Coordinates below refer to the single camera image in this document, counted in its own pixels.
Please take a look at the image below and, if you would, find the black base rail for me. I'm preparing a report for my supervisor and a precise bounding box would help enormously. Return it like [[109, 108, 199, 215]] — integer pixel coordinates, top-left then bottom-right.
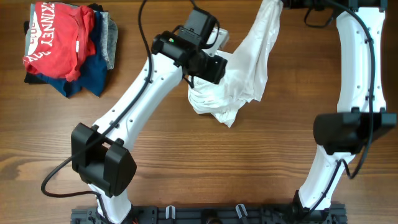
[[70, 203, 348, 224]]

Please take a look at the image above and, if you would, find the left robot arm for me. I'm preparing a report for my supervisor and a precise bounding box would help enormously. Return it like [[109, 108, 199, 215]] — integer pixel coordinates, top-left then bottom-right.
[[71, 8, 229, 223]]

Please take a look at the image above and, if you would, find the left black cable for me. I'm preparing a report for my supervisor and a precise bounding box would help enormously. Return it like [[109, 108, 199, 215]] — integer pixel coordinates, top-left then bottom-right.
[[40, 0, 200, 224]]

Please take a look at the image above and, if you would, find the white t-shirt black print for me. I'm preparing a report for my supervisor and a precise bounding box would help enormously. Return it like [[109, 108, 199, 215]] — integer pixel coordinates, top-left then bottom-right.
[[188, 0, 283, 127]]

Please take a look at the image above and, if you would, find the navy blue garment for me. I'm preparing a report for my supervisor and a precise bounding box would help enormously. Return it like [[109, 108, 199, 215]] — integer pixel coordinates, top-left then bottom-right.
[[31, 12, 108, 98]]

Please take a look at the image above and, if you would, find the black garment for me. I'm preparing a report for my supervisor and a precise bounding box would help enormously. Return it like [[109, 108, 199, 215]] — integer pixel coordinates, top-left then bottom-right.
[[24, 3, 104, 84]]

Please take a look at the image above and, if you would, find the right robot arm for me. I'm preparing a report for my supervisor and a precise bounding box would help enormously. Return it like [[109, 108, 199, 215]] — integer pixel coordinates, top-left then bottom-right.
[[283, 0, 397, 223]]

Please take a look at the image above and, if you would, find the red printed t-shirt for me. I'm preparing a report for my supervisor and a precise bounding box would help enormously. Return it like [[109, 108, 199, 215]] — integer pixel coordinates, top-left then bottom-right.
[[23, 2, 96, 82]]

